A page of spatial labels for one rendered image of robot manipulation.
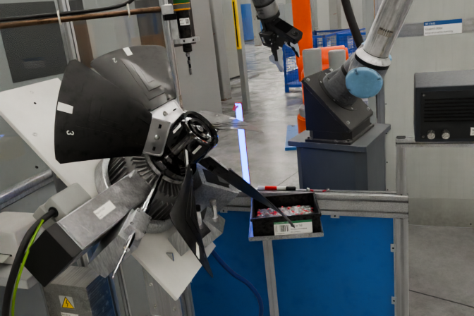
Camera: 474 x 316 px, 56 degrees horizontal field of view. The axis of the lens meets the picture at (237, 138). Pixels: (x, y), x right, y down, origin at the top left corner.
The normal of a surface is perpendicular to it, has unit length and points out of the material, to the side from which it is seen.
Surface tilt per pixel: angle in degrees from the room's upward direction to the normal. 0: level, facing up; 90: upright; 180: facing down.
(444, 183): 90
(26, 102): 50
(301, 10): 96
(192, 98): 90
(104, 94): 77
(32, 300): 90
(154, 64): 39
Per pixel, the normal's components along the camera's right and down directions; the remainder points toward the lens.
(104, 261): -0.11, 0.48
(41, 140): 0.65, -0.62
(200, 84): 0.80, 0.07
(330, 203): -0.32, 0.29
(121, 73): 0.14, -0.47
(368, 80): -0.33, 0.62
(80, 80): 0.69, -0.22
